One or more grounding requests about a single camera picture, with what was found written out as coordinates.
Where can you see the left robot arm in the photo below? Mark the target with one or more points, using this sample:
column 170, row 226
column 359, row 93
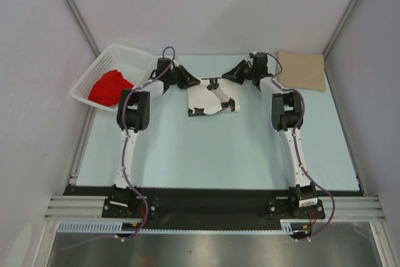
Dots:
column 133, row 117

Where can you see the aluminium frame post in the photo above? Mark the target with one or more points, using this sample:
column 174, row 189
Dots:
column 347, row 13
column 82, row 26

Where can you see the right aluminium frame post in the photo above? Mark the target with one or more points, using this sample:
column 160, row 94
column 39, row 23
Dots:
column 347, row 13

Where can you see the white t shirt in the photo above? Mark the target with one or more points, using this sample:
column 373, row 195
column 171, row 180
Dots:
column 213, row 96

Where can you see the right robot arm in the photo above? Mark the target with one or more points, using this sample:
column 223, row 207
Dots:
column 287, row 116

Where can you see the folded tan t shirt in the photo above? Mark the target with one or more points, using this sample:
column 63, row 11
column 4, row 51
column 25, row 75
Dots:
column 302, row 71

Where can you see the left aluminium frame post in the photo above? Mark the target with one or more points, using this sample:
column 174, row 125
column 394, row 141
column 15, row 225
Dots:
column 82, row 26

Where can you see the red t shirt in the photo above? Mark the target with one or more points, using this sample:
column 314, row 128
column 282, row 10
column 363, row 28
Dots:
column 107, row 90

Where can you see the white plastic basket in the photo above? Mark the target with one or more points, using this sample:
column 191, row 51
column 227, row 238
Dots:
column 118, row 67

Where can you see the white slotted cable duct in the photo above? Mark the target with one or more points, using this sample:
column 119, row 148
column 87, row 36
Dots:
column 120, row 227

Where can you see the aluminium front rail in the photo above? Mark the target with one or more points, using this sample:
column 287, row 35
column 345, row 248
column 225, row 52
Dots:
column 90, row 208

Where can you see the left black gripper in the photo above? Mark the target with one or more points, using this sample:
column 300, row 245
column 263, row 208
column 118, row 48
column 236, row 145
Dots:
column 187, row 80

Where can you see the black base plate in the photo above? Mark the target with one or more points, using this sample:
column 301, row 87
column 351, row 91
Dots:
column 201, row 209

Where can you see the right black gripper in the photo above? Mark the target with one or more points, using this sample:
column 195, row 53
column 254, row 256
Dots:
column 235, row 74

